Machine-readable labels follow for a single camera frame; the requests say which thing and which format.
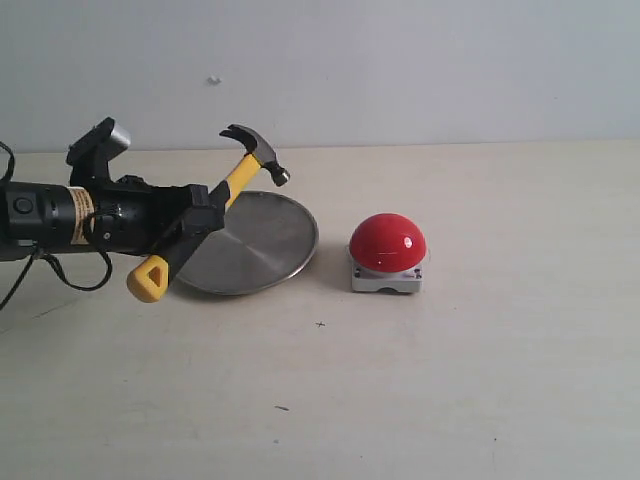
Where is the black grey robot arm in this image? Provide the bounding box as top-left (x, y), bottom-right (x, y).
top-left (1, 175), bottom-right (230, 277)

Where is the yellow black claw hammer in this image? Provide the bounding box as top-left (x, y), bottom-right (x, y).
top-left (127, 124), bottom-right (290, 303)

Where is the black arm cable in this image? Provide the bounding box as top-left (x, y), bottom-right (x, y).
top-left (0, 139), bottom-right (114, 311)

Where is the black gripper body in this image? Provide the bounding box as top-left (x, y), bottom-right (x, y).
top-left (89, 175), bottom-right (192, 256)

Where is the red dome push button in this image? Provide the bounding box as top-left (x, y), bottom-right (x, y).
top-left (348, 213), bottom-right (430, 294)

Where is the round stainless steel plate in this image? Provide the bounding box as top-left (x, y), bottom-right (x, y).
top-left (177, 191), bottom-right (319, 296)

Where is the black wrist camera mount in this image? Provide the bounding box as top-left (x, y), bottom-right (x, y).
top-left (66, 117), bottom-right (131, 187)

